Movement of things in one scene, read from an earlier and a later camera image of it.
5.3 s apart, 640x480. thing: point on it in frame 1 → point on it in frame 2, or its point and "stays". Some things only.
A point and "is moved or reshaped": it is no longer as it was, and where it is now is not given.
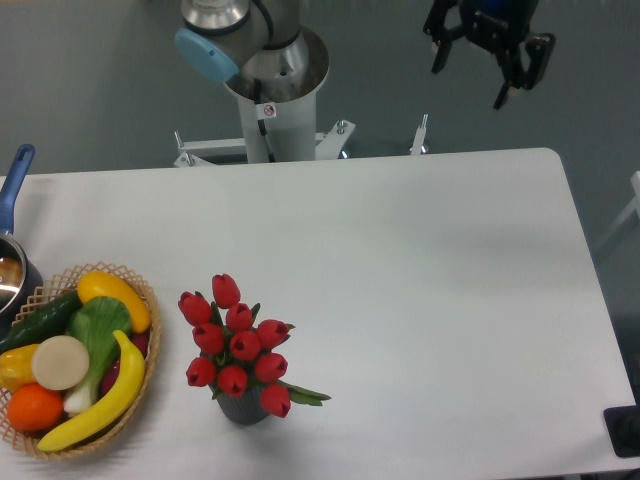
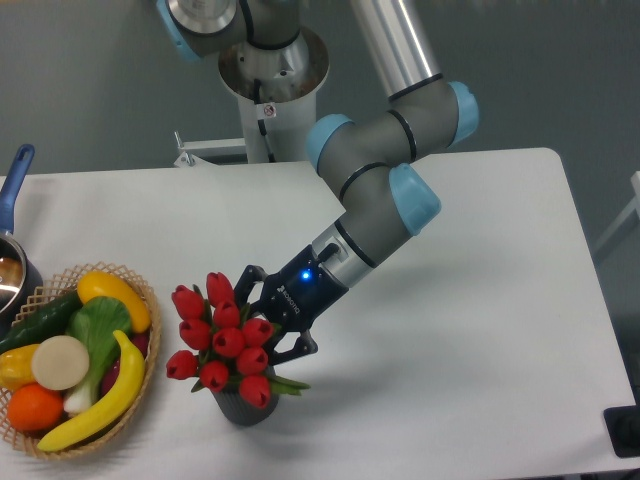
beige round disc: (60, 362) stays
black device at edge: (623, 426) stays
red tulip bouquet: (237, 351) is moved or reshaped
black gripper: (497, 26) → (301, 293)
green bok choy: (101, 324) stays
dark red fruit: (141, 343) stays
